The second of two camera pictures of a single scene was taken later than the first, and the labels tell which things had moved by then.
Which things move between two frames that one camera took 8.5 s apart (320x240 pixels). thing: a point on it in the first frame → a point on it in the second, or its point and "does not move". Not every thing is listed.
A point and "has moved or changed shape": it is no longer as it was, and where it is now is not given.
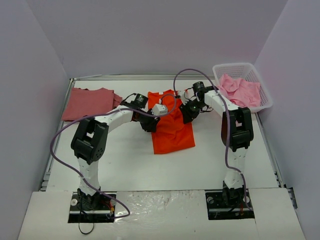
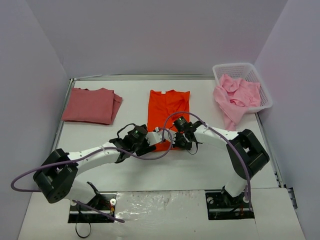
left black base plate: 105,212 does not move
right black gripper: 187,114 → 180,141
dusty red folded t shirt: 87,102 does not move
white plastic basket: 246,71 does not move
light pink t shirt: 240,92 does not move
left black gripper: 149,123 → 147,147
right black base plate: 217,209 does not move
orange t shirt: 172,134 has moved or changed shape
